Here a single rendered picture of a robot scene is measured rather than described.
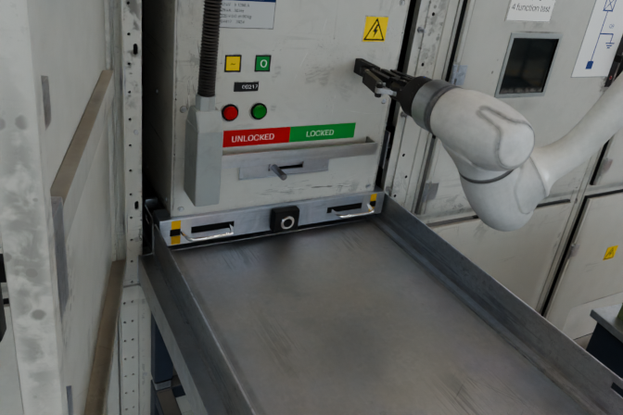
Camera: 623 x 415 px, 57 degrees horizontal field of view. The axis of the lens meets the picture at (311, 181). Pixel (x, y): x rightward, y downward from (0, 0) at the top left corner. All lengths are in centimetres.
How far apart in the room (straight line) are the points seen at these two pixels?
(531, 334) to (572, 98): 78
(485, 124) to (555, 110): 80
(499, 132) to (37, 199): 64
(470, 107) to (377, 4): 38
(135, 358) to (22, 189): 97
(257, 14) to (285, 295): 52
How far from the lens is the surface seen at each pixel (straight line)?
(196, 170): 101
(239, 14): 106
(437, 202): 150
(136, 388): 142
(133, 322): 129
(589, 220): 207
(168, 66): 108
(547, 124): 167
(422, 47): 130
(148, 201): 123
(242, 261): 118
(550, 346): 111
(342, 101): 122
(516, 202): 101
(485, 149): 87
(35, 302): 47
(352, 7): 117
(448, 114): 92
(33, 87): 40
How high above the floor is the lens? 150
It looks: 25 degrees down
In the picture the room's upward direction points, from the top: 8 degrees clockwise
